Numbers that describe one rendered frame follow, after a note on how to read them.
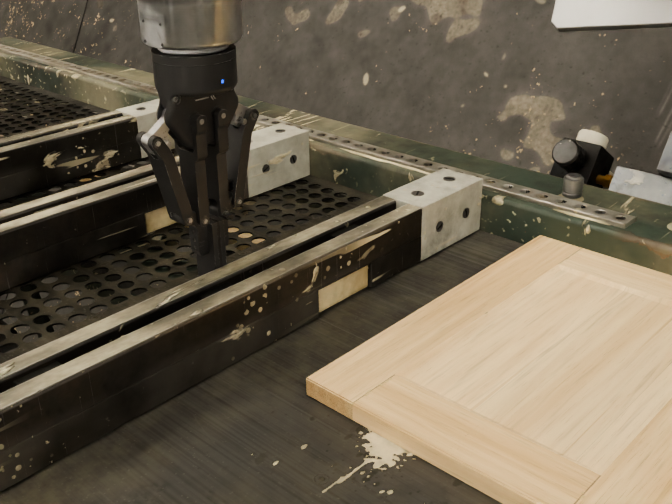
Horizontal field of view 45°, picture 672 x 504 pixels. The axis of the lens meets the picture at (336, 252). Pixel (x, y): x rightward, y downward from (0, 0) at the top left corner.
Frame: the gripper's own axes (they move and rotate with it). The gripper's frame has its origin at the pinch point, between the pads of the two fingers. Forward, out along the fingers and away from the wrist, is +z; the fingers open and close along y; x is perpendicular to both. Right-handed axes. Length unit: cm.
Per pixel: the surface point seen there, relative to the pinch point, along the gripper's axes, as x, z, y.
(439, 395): 26.4, 6.6, -3.2
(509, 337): 25.6, 6.8, -15.5
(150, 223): -23.5, 7.0, -8.6
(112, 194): -23.5, 1.5, -3.7
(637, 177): 19, 4, -58
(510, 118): -45, 25, -132
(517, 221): 12.6, 5.8, -38.0
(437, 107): -68, 27, -131
